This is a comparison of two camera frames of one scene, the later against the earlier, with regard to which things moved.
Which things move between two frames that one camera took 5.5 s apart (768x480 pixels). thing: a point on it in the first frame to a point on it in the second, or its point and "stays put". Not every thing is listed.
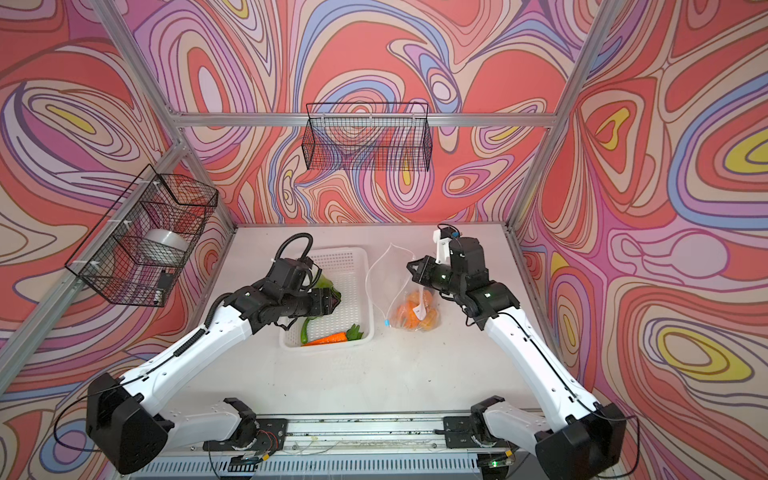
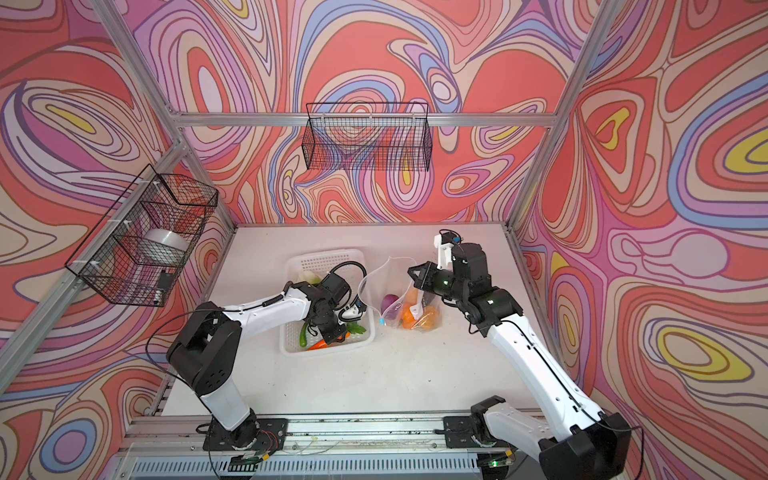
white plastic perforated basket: [349, 270] stays put
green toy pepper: [304, 329] stays put
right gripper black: [423, 261] stays put
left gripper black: [322, 307] to [336, 336]
